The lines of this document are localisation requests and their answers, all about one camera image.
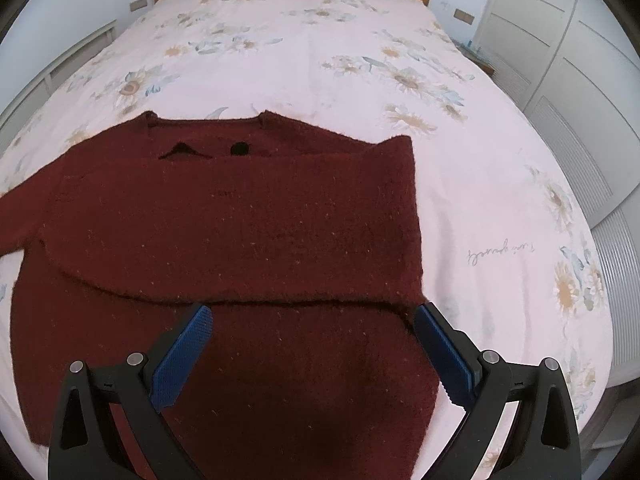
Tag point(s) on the bedside table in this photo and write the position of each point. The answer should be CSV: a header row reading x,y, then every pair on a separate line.
x,y
480,57

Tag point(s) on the pink floral bed sheet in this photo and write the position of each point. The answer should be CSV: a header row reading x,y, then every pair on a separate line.
x,y
320,60

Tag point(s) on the wall switch plate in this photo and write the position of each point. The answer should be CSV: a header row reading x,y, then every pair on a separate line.
x,y
464,16
138,4

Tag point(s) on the dark red knit sweater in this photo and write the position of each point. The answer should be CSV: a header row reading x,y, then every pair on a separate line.
x,y
250,220

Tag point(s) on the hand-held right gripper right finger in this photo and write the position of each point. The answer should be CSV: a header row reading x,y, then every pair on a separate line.
x,y
445,355

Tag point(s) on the white panelled wardrobe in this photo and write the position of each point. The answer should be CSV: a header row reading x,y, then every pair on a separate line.
x,y
575,85

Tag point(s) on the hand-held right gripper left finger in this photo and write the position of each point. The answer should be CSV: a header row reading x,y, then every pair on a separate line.
x,y
182,355

